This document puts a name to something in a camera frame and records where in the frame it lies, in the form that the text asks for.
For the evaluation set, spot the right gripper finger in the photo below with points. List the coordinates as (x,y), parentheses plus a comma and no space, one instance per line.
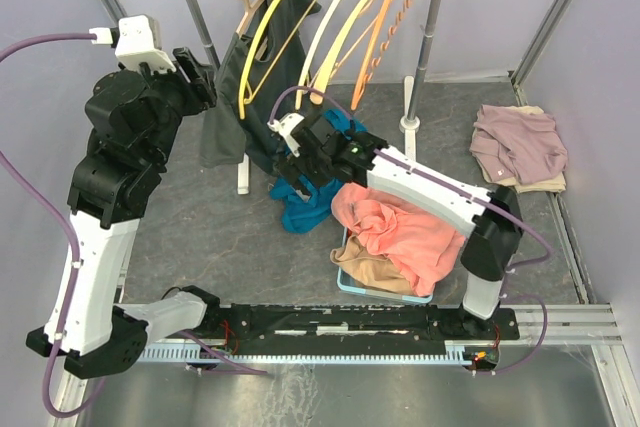
(286,171)
(303,189)

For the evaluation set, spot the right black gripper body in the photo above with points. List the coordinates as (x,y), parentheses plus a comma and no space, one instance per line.
(312,168)

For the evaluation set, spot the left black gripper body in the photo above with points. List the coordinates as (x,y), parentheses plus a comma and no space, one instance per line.
(187,90)

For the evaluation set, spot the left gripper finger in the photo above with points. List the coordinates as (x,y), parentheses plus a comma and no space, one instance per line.
(195,70)
(207,95)

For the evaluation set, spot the teal blue t shirt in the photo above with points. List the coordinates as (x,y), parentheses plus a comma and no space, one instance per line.
(305,202)

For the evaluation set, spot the dark grey t shirt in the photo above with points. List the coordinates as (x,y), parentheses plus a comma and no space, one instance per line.
(226,138)

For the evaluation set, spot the beige t shirt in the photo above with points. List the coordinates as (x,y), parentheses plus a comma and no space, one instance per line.
(370,270)

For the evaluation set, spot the pink t shirt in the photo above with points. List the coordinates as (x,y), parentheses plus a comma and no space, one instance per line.
(421,245)

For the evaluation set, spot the orange plastic hanger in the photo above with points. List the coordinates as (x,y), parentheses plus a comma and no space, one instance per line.
(378,44)

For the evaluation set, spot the pale peach plastic hanger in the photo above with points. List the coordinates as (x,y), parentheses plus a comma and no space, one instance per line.
(330,65)

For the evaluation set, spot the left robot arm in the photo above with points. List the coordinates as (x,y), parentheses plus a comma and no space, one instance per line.
(135,116)

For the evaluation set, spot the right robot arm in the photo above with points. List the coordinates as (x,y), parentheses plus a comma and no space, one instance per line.
(489,220)

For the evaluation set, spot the lilac t shirt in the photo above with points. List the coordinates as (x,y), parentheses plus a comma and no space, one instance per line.
(518,146)

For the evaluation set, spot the cream folded t shirt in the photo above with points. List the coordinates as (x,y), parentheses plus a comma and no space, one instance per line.
(554,185)

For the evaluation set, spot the light blue plastic basket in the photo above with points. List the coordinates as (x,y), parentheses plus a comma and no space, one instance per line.
(348,285)

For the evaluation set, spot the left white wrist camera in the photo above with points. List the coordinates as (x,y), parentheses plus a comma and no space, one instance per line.
(137,43)

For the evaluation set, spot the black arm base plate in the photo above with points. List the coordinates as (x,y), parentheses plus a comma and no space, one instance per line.
(334,330)

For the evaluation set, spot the aluminium frame rail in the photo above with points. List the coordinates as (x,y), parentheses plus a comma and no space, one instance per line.
(564,324)

